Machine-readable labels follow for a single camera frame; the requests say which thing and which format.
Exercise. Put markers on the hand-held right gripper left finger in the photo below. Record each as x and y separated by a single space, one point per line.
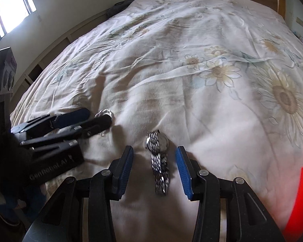
123 171

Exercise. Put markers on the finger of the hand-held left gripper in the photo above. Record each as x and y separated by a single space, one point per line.
96 126
70 119

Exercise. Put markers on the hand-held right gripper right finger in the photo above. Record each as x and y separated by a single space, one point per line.
184 171

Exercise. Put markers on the silver metal watch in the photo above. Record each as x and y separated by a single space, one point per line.
157 161

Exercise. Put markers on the red jewelry box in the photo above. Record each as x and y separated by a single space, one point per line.
300 206

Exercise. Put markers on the person's left hand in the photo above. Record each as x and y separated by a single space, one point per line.
12 161

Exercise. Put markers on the floral bedsheet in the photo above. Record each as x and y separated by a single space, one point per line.
192 100

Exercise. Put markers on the dark bag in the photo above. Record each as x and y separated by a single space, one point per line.
118 8

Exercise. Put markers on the window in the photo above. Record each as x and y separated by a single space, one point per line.
12 2

